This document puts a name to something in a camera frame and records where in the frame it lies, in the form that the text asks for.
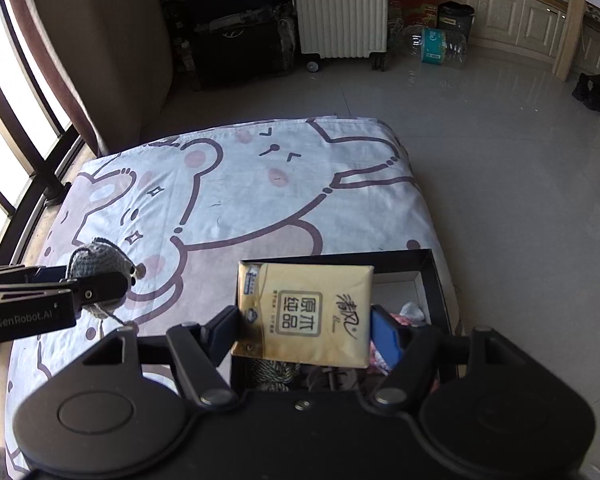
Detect red printed cardboard box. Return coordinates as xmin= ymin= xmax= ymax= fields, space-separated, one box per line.
xmin=387 ymin=0 xmax=453 ymax=36

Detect wooden bar counter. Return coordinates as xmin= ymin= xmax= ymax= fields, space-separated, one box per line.
xmin=552 ymin=0 xmax=600 ymax=136

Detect pair of black boots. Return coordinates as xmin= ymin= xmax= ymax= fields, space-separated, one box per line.
xmin=571 ymin=67 xmax=600 ymax=113

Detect black cardboard box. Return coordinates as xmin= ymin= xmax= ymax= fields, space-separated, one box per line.
xmin=230 ymin=248 xmax=463 ymax=397

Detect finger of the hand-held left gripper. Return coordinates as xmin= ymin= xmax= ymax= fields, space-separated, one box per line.
xmin=55 ymin=270 xmax=132 ymax=313
xmin=0 ymin=265 xmax=71 ymax=289

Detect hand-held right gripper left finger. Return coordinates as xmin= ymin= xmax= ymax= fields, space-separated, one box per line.
xmin=82 ymin=305 xmax=243 ymax=408

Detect brown hair claw clip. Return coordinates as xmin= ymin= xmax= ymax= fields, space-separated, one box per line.
xmin=305 ymin=365 xmax=367 ymax=394

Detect gold and black tinsel scrunchie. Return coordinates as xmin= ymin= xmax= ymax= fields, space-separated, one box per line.
xmin=250 ymin=357 xmax=302 ymax=394

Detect grey-blue fabric scrunchie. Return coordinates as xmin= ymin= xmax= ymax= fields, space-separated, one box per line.
xmin=399 ymin=301 xmax=427 ymax=326

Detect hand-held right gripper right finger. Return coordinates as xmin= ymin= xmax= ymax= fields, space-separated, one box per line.
xmin=362 ymin=304 xmax=523 ymax=407

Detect cream kitchen cabinets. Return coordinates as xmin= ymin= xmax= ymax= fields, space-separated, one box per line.
xmin=387 ymin=0 xmax=600 ymax=77

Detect large clear water bottle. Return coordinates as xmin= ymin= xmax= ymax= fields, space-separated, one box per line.
xmin=397 ymin=25 xmax=469 ymax=67

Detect grey crochet toy with string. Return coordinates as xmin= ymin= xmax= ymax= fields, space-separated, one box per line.
xmin=66 ymin=237 xmax=148 ymax=332

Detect window with dark frame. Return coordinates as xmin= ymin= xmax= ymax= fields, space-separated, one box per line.
xmin=0 ymin=0 xmax=88 ymax=268

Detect white oil radiator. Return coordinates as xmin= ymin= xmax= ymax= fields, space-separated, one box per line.
xmin=291 ymin=0 xmax=391 ymax=73

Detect beige curtain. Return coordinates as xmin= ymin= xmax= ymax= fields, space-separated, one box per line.
xmin=17 ymin=0 xmax=177 ymax=158

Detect cartoon bear printed bedsheet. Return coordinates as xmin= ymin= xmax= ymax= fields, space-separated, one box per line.
xmin=5 ymin=117 xmax=463 ymax=480

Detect black trash bin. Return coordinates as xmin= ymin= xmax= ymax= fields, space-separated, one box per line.
xmin=436 ymin=1 xmax=476 ymax=37

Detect black bag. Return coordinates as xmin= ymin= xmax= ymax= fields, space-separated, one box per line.
xmin=180 ymin=0 xmax=301 ymax=92

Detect yellow tissue pack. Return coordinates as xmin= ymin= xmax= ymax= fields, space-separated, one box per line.
xmin=231 ymin=259 xmax=376 ymax=370

